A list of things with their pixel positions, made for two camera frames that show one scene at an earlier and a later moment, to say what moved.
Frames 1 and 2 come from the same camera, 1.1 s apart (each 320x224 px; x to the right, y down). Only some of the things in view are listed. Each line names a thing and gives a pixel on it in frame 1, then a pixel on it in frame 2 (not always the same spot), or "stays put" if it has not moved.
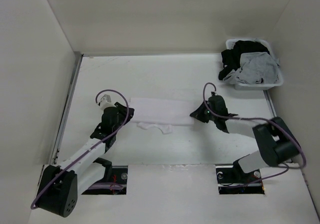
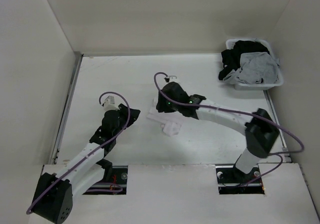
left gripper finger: (131, 111) to (134, 114)
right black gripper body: (204, 114) to (166, 106)
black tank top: (231, 58) stays put
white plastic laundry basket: (230, 44) stays put
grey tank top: (255, 68) stays put
